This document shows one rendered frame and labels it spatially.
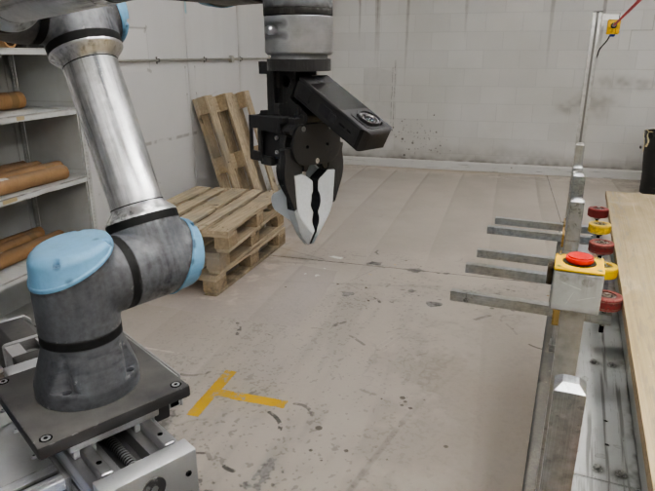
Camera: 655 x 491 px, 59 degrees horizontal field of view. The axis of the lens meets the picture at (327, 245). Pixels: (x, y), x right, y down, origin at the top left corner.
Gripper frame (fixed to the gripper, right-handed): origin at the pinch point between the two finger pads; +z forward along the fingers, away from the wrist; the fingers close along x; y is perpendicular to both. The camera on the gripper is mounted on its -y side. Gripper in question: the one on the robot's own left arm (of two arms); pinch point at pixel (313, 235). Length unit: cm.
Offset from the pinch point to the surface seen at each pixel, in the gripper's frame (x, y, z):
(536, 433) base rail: -67, -1, 62
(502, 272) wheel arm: -119, 40, 47
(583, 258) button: -39.7, -16.1, 8.5
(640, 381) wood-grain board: -71, -19, 42
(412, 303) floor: -229, 161, 132
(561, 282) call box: -36.8, -14.6, 11.9
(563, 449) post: -15.6, -26.6, 23.7
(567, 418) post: -15.5, -26.5, 19.5
